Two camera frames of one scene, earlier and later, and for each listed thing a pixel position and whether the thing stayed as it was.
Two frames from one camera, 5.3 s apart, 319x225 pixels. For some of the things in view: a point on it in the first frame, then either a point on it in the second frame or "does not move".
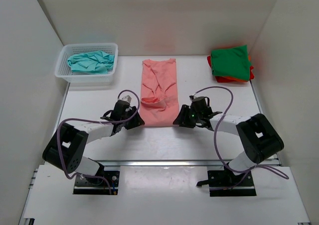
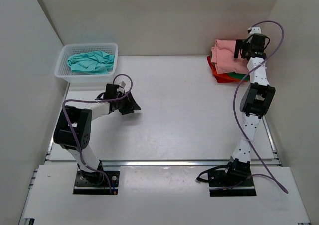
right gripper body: x=189 y=117 -> x=248 y=47
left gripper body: x=133 y=121 -> x=125 y=105
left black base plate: x=95 y=185 does not move
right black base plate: x=222 y=184 does not move
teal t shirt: x=96 y=61 does not move
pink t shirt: x=159 y=105 -> x=223 y=55
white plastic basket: x=87 y=64 does not move
